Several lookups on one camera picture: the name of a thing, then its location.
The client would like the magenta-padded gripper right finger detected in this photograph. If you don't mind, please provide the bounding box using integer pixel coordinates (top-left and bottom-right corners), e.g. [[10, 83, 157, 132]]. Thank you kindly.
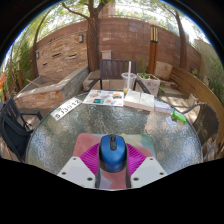
[[125, 142, 168, 189]]

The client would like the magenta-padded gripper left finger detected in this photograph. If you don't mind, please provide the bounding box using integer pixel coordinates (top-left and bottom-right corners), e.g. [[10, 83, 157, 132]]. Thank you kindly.
[[56, 142, 102, 189]]

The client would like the blue computer mouse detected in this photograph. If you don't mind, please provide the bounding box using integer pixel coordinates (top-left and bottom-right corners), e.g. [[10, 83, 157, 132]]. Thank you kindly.
[[98, 133, 128, 173]]

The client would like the floral mouse pad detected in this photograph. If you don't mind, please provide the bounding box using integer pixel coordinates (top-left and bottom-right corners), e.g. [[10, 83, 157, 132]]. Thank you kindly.
[[72, 132, 157, 190]]

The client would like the thin pale book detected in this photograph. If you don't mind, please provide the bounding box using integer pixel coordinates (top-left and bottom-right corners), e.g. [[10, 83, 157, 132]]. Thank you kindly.
[[153, 99, 175, 115]]

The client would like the white book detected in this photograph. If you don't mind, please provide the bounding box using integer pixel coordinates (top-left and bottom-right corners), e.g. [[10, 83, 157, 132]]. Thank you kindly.
[[123, 89, 156, 112]]

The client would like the green marker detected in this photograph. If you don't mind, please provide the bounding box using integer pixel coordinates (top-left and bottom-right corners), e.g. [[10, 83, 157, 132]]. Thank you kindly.
[[171, 110, 188, 124]]

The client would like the colourful picture booklet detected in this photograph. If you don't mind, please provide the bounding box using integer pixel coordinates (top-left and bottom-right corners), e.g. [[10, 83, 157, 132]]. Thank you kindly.
[[82, 89, 125, 108]]

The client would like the white planter box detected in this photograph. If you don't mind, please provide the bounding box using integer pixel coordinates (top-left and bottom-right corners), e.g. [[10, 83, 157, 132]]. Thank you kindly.
[[136, 72, 162, 98]]

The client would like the stone raised bed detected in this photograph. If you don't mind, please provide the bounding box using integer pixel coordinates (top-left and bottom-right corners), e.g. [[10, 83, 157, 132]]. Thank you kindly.
[[14, 65, 90, 111]]

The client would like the brown wicker chair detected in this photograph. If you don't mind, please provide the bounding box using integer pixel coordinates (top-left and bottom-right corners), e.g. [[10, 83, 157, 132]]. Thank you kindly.
[[181, 102, 220, 161]]

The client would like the concrete tree planter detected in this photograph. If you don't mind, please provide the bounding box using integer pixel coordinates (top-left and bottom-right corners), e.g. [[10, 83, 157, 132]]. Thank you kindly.
[[82, 69, 103, 92]]

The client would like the clear plastic cup with straw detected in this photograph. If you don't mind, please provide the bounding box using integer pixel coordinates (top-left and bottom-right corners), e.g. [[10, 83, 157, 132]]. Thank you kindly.
[[121, 60, 138, 96]]

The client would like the black slatted patio chair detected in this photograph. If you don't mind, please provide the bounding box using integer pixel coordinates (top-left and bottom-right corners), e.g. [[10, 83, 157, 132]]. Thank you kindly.
[[0, 94, 44, 163]]

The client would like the black bag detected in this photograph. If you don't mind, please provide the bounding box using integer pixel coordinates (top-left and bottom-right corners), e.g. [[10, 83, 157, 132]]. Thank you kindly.
[[0, 113, 28, 151]]

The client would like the curved wooden bench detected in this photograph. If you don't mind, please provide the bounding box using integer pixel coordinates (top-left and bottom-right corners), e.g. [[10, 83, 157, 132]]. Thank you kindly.
[[169, 66, 224, 158]]

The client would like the beige stone block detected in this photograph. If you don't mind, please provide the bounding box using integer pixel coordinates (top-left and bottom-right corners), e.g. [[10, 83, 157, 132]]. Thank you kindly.
[[154, 61, 174, 80]]

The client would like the dark slatted armchair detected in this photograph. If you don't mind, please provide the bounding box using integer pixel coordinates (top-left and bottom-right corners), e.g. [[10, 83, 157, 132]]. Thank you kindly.
[[87, 59, 152, 95]]

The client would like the slim leaning tree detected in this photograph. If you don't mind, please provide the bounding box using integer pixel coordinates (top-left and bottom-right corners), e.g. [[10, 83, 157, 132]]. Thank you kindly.
[[31, 9, 51, 79]]

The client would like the thick forked tree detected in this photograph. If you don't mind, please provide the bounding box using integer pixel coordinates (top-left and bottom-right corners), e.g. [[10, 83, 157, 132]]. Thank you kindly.
[[61, 0, 111, 73]]

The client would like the slim straight tree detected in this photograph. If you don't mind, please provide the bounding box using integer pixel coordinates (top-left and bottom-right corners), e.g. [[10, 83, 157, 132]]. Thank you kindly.
[[166, 6, 189, 71]]

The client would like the beige wall box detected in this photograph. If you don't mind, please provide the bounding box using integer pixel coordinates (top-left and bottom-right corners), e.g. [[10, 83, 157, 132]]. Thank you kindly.
[[101, 49, 113, 61]]

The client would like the wooden lamp post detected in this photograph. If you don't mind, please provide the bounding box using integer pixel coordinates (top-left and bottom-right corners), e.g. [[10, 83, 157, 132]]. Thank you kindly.
[[147, 19, 160, 75]]

